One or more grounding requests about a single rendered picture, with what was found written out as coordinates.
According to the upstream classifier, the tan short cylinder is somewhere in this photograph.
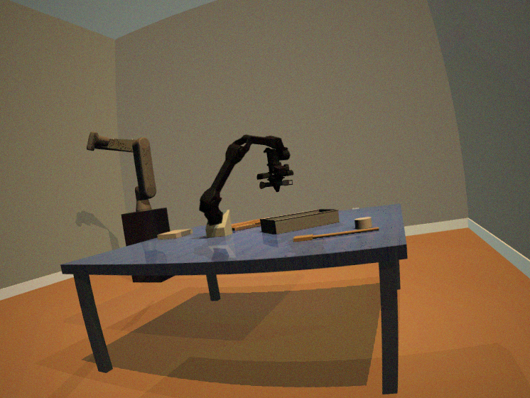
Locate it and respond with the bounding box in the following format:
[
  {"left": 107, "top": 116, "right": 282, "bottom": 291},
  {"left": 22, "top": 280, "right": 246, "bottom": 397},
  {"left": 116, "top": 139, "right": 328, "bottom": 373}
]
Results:
[{"left": 355, "top": 217, "right": 372, "bottom": 229}]

